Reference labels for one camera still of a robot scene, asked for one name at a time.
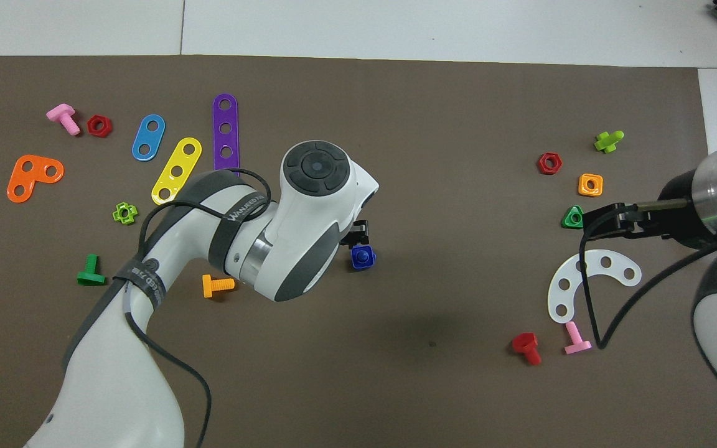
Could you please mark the lime green cross-head screw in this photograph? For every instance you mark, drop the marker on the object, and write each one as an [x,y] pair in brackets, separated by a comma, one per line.
[607,142]

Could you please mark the pink plastic screw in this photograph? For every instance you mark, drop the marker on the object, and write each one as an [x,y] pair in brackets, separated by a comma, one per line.
[63,115]
[576,341]

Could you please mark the orange-yellow plastic screw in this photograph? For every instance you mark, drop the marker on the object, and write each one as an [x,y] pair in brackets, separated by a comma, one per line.
[215,285]

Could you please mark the red hexagon plastic nut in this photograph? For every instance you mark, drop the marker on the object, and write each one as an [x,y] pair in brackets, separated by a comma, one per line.
[542,165]
[91,126]

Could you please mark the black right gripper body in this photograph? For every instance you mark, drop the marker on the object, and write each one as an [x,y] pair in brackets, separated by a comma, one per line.
[676,224]

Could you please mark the orange square plastic nut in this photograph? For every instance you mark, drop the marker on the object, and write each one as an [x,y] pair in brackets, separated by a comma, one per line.
[582,186]

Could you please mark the green triangle plastic nut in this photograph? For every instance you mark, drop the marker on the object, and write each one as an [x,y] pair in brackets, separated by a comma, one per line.
[567,223]

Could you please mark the purple four-hole plastic strip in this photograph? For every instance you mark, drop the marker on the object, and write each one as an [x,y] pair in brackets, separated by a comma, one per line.
[225,140]

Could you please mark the blue square plastic nut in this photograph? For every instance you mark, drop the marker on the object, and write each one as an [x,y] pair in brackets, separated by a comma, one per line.
[355,264]

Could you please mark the brown table mat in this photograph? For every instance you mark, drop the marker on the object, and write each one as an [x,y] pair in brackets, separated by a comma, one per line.
[458,93]

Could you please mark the yellow three-hole plastic strip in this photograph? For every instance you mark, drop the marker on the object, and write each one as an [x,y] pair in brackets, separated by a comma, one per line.
[183,160]

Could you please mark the red plastic screw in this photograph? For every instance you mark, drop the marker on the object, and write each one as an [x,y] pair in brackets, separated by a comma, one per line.
[525,343]

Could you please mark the dark green plastic screw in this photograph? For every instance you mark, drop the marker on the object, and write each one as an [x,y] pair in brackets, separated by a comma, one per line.
[91,274]

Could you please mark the blue two-hole plastic strip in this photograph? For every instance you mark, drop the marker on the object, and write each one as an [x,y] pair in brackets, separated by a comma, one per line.
[149,137]

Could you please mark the lime green cross nut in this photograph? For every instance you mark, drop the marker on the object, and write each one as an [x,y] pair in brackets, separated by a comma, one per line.
[117,214]

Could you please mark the orange heart-shaped plastic plate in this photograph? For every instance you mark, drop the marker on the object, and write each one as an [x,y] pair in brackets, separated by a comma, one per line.
[30,177]

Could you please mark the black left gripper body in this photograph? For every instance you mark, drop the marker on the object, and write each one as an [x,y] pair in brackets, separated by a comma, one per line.
[349,236]

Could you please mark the white curved strip with holes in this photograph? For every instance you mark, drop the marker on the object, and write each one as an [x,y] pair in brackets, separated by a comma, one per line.
[556,286]

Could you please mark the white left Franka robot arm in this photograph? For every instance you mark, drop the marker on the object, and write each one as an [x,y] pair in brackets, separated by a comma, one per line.
[309,205]

